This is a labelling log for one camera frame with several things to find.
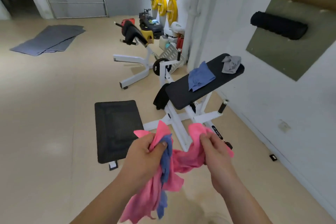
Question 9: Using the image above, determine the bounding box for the person's left hand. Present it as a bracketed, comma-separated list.
[121, 133, 169, 193]

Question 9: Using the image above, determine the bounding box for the person's right hand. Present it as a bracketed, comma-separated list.
[199, 129, 237, 195]

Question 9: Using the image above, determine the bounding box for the dark blue cloth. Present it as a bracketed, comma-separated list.
[156, 134, 174, 219]

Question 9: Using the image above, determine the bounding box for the pink cloth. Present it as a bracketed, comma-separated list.
[119, 120, 235, 224]

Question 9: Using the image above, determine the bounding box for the person's right forearm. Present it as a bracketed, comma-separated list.
[211, 177, 274, 224]

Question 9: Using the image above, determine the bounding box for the person's left forearm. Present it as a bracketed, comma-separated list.
[69, 177, 158, 224]

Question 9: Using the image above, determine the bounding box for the black rubber floor mat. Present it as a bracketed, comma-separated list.
[94, 100, 144, 171]

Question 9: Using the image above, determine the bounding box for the black padded white bench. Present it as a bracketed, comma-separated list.
[143, 53, 245, 152]

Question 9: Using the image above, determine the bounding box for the light blue cloth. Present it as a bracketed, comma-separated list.
[188, 61, 216, 92]

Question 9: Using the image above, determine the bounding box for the small black weight plate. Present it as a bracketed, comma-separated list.
[153, 58, 173, 77]

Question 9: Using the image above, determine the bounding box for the grey cloth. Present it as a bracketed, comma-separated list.
[222, 55, 242, 74]

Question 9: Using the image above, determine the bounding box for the white perforated metal plate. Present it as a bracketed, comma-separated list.
[159, 43, 186, 72]

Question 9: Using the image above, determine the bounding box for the yellow plastic stool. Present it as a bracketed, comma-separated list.
[140, 29, 154, 46]

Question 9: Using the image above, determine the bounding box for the white round appliance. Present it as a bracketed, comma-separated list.
[167, 21, 186, 42]

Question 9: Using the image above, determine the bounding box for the black equipment bag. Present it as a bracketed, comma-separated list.
[138, 9, 165, 40]

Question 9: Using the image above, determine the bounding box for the red bag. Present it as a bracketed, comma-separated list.
[121, 18, 136, 29]

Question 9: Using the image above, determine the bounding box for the small grey floor mat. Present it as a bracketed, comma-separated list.
[43, 36, 77, 53]

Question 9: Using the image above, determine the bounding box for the black foam roller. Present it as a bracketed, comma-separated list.
[250, 11, 309, 41]

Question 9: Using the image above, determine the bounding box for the large grey floor mat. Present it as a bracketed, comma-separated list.
[10, 25, 86, 56]

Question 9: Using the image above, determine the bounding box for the white wall socket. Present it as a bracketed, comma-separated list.
[278, 120, 291, 133]

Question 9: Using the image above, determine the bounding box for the white frame exercise machine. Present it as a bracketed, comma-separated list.
[113, 20, 158, 90]

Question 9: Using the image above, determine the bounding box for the olive green wall panel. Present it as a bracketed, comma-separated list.
[246, 0, 336, 82]

